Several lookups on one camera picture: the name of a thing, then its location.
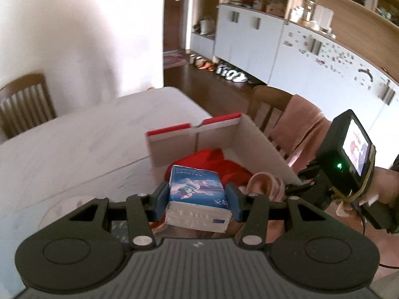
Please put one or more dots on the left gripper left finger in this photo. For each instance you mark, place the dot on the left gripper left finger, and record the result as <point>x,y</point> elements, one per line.
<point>143,209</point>

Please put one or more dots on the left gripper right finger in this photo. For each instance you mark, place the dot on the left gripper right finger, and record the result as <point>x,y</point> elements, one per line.
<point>252,212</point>

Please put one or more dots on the blue tissue pack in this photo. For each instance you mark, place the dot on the blue tissue pack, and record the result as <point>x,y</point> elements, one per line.
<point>197,200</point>

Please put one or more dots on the red garment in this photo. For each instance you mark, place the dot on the red garment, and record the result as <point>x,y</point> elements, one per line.
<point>213,160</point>

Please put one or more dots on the white cardboard box red rim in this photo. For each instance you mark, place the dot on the white cardboard box red rim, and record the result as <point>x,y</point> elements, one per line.
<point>236,135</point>

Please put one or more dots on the person's right hand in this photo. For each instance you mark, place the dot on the person's right hand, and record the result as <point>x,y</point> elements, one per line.
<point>383,188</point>

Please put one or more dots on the pink fleece slipper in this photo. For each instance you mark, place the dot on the pink fleece slipper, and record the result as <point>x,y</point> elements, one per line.
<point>273,187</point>

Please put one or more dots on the pink fringed scarf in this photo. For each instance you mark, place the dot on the pink fringed scarf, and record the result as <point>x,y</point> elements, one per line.
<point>299,132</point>

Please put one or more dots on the wooden chair beside table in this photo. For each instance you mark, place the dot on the wooden chair beside table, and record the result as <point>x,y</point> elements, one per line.
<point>265,109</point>

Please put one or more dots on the row of shoes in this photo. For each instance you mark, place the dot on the row of shoes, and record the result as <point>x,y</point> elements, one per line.
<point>223,70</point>

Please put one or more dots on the white cabinet unit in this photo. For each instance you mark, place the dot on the white cabinet unit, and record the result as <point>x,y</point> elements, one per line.
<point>297,60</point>

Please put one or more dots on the patterned red door rug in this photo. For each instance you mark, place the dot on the patterned red door rug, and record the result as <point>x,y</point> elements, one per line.
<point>172,59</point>

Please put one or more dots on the wooden chair behind table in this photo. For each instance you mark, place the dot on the wooden chair behind table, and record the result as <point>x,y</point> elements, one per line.
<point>25,104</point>

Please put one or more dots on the white handbag on shelf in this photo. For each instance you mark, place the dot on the white handbag on shelf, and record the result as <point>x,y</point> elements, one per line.
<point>207,26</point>

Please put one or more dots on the camera box with screen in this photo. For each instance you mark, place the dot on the camera box with screen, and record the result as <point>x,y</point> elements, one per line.
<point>347,157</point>

